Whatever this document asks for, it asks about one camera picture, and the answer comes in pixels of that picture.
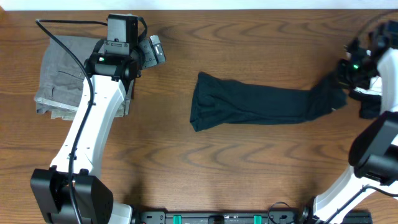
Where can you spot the black Nike t-shirt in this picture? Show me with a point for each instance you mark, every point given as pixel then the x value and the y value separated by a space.
pixel 216 101

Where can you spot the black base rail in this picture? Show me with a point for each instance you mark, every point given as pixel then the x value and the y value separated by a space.
pixel 159 217

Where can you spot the white crumpled garment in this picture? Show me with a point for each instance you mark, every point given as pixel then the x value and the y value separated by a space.
pixel 375 87

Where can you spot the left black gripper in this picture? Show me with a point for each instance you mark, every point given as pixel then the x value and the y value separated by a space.
pixel 150 60

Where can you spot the folded grey shorts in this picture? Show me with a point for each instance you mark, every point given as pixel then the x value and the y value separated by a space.
pixel 61 79

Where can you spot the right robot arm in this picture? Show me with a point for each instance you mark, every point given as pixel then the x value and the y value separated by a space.
pixel 373 154

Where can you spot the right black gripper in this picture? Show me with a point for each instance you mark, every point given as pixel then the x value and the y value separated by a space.
pixel 343 80

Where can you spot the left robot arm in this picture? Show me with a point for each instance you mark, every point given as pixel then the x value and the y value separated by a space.
pixel 70 190

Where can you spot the black garment under white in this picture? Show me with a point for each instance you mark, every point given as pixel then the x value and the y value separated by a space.
pixel 370 104

